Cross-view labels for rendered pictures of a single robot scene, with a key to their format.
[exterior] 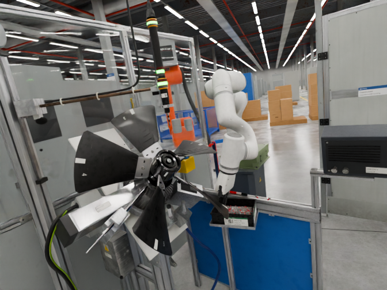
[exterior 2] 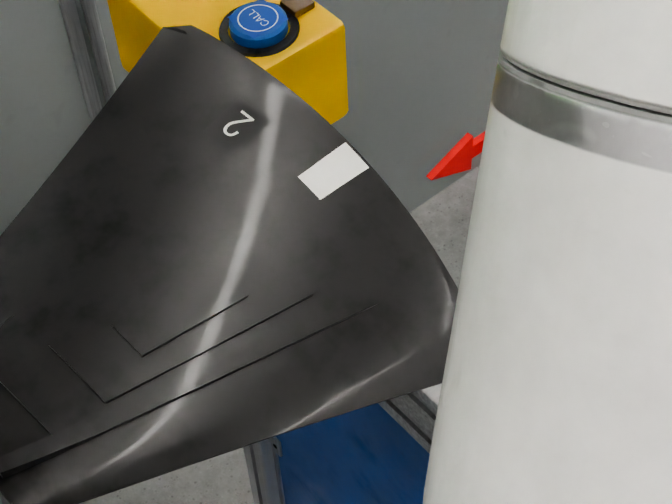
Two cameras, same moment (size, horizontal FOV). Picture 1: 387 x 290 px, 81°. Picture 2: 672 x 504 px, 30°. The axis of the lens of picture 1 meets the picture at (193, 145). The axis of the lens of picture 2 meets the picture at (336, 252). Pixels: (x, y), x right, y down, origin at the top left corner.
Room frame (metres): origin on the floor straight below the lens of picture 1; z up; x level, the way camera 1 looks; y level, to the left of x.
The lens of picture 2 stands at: (0.84, -0.14, 1.64)
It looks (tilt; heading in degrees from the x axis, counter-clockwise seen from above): 51 degrees down; 15
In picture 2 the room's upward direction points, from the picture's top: 4 degrees counter-clockwise
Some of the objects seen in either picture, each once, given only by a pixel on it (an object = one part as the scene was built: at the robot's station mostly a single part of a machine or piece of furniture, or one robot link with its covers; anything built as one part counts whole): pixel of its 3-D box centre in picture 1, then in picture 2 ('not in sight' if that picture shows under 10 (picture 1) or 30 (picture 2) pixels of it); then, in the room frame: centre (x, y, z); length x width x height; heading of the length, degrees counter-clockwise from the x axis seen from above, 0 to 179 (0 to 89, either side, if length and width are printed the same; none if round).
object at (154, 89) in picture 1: (162, 96); not in sight; (1.04, 0.10, 1.49); 0.09 x 0.07 x 0.10; 87
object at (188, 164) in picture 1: (181, 164); (228, 52); (1.50, 0.10, 1.02); 0.16 x 0.10 x 0.11; 52
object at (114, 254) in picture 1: (116, 251); not in sight; (1.07, 0.50, 0.73); 0.15 x 0.09 x 0.22; 52
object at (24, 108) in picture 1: (29, 107); not in sight; (1.07, 0.72, 1.53); 0.10 x 0.07 x 0.09; 87
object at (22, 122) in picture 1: (22, 121); not in sight; (1.08, 0.77, 1.48); 0.05 x 0.03 x 0.62; 177
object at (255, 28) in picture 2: not in sight; (258, 25); (1.47, 0.07, 1.08); 0.04 x 0.04 x 0.02
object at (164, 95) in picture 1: (158, 60); not in sight; (1.04, 0.09, 1.65); 0.04 x 0.04 x 0.46
